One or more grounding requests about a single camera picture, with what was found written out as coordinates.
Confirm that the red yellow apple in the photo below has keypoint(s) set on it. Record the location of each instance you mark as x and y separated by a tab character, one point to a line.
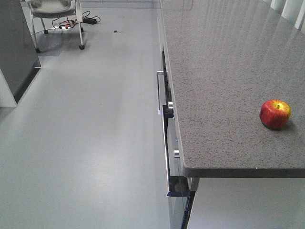
275	114

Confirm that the silver oven knob upper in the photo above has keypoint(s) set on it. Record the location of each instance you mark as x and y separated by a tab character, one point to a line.
170	105

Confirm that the silver oven knob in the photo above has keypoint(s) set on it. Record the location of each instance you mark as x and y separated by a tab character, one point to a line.
176	153
170	105

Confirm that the silver oven knob lower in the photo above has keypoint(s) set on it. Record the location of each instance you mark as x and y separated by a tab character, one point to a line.
176	153

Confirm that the grey stone kitchen counter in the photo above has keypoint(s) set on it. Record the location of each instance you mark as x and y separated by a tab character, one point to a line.
225	58

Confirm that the black power adapter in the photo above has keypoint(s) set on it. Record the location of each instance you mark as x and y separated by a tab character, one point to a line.
88	20

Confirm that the dark grey cabinet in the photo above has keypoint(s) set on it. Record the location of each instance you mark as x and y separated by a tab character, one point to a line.
19	62

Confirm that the white rolling chair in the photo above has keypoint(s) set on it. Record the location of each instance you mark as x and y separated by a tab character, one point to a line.
53	9

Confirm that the silver oven door handle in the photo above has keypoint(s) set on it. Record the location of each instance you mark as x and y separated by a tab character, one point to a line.
160	91

